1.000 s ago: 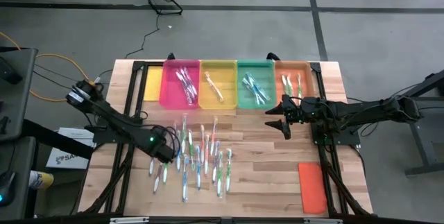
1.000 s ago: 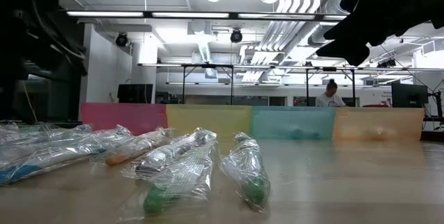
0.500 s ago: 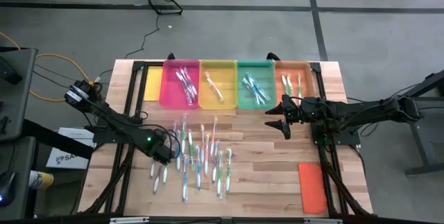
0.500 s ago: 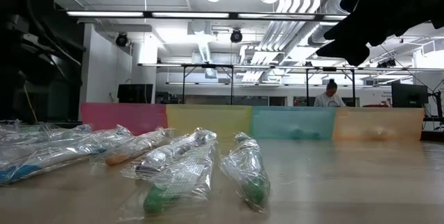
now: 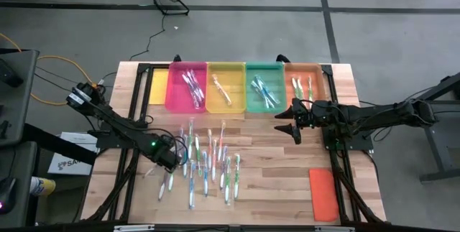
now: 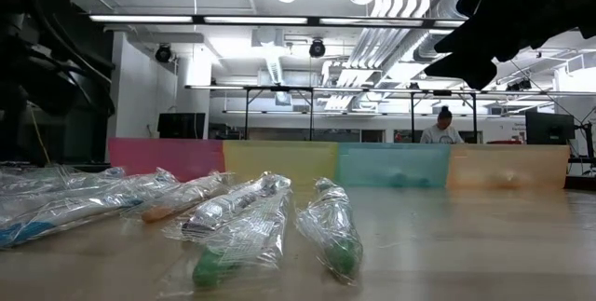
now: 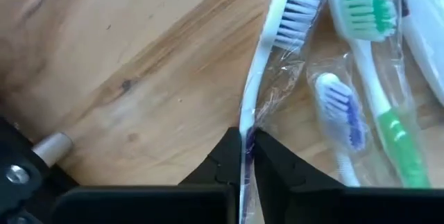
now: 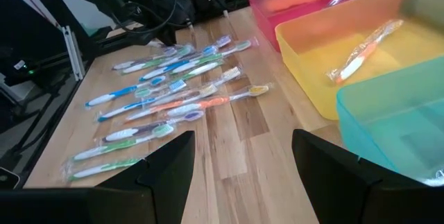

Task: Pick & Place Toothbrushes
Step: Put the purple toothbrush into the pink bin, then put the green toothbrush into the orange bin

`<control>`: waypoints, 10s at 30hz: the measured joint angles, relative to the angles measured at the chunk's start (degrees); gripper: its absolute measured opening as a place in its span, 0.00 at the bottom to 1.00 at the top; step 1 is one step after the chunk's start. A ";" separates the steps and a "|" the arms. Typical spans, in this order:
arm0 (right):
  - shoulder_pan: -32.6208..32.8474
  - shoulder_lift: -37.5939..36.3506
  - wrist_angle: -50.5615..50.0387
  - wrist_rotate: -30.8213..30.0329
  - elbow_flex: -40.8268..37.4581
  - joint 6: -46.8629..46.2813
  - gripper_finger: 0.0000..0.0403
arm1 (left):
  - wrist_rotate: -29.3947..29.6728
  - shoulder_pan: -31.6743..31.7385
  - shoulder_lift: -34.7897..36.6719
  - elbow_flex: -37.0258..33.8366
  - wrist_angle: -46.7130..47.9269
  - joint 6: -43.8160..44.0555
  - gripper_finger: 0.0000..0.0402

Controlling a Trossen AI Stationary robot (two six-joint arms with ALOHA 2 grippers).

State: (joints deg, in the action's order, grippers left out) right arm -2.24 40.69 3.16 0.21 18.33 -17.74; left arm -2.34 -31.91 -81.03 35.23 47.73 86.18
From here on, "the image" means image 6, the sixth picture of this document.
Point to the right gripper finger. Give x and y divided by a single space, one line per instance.
470 70
475 37

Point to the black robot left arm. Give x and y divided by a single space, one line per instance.
46 58

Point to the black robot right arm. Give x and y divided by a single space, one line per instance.
586 3

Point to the person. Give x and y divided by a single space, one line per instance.
442 135

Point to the black monitor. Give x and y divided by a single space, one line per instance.
549 128
181 126

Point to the orange translucent plastic bin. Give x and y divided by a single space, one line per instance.
507 163

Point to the green translucent plastic bin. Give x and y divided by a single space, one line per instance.
396 161

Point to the black equipment stand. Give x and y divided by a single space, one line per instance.
589 147

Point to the black ceiling spotlight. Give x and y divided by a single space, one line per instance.
163 54
317 49

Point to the yellow translucent plastic bin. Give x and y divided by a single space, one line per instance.
279 159

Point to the black beam with light strips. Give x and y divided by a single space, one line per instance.
256 20

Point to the green wrapped toothbrush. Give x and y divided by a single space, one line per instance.
212 268
344 254

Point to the purple wrapped toothbrush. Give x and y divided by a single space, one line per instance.
219 212

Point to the pink translucent plastic bin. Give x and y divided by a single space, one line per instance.
163 156

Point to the orange wrapped toothbrush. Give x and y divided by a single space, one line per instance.
156 212

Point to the silver ventilation duct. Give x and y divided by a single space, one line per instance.
426 49

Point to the black background metal frame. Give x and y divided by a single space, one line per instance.
412 119

